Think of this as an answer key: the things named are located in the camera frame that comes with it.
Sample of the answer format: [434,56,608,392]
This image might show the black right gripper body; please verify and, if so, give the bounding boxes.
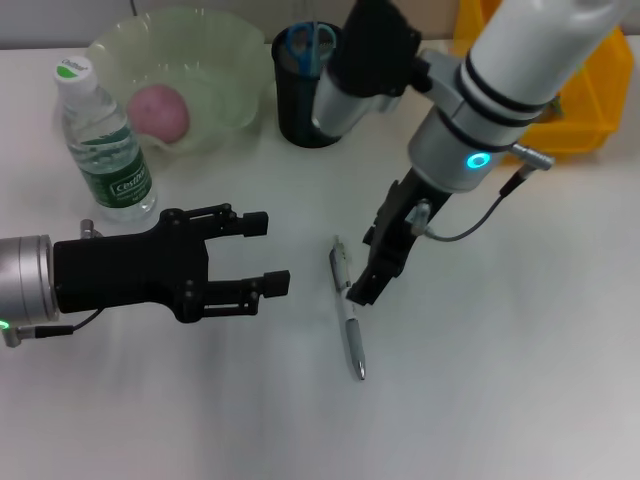
[362,165,453,281]

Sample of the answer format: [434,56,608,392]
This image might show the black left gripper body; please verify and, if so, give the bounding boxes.
[51,207,212,325]

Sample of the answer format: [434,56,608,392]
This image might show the silver white ballpoint pen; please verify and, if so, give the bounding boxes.
[327,233,368,383]

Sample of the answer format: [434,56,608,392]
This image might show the clear green-label water bottle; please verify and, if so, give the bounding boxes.
[53,55,159,224]

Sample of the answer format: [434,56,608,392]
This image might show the pink peach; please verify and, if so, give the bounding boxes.
[126,83,192,146]

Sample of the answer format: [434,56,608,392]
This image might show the light blue scissors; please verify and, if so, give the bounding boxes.
[284,20,338,79]

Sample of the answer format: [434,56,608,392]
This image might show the black mesh pen holder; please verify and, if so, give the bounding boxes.
[270,20,351,148]

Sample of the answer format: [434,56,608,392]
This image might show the translucent green fruit bowl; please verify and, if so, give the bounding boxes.
[86,6,267,157]

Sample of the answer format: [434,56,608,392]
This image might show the yellow plastic storage bin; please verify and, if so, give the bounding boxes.
[452,0,634,162]

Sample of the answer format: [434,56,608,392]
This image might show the right gripper cable with connector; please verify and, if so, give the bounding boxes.
[404,142,557,245]

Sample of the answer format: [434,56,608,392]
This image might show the gripper cable with connector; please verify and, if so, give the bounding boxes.
[0,216,106,350]
[404,142,557,245]

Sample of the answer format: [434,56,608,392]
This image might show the left gripper cable with connector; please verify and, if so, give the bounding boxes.
[0,216,106,350]

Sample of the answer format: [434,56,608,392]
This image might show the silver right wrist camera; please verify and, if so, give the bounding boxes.
[310,0,464,139]

